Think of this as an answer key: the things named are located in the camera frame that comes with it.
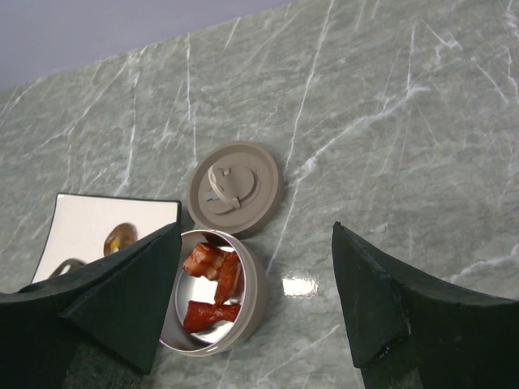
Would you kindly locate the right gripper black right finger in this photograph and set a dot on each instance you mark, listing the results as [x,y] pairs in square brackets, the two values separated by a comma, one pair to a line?
[408,329]

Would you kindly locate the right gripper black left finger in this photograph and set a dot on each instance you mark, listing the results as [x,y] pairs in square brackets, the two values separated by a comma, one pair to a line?
[95,327]

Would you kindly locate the brown chicken drumstick piece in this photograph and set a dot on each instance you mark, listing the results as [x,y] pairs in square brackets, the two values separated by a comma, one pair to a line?
[201,316]

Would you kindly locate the glazed pork belly piece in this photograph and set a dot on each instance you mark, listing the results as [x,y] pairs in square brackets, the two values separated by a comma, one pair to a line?
[205,260]

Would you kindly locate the round metal lunch tin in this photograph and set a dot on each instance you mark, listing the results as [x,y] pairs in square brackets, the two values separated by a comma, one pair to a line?
[251,295]

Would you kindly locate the orange chicken leg piece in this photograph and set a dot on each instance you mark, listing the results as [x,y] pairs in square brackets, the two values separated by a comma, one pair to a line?
[229,274]

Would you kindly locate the brown mushroom slice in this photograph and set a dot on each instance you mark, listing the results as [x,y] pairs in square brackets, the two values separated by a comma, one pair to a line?
[122,236]

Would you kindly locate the white square plate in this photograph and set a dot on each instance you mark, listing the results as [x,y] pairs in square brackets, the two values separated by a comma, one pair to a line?
[81,223]

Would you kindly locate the round taupe lid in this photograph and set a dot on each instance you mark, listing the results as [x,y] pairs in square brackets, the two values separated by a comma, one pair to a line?
[238,188]

